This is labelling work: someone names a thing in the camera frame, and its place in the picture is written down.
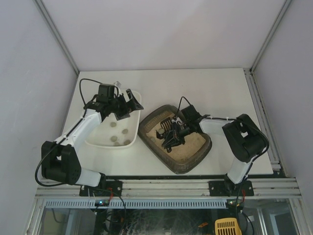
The yellow slotted scoop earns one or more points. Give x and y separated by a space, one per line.
227 226

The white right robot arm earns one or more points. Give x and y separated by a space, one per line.
246 141

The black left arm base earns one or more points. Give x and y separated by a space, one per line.
105 189

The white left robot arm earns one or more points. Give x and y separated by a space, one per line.
59 160

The aluminium frame rail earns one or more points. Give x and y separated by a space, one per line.
188 188

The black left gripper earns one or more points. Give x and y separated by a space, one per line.
121 105

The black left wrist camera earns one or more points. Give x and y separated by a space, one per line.
105 92

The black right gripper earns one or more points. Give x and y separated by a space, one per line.
176 133

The grey slotted cable duct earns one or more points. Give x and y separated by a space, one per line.
205 203

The black litter scoop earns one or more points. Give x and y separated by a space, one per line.
168 141

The grey litter box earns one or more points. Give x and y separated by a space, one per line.
182 158

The white plastic tray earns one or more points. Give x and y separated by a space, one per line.
100 132

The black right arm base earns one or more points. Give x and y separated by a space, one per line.
227 188

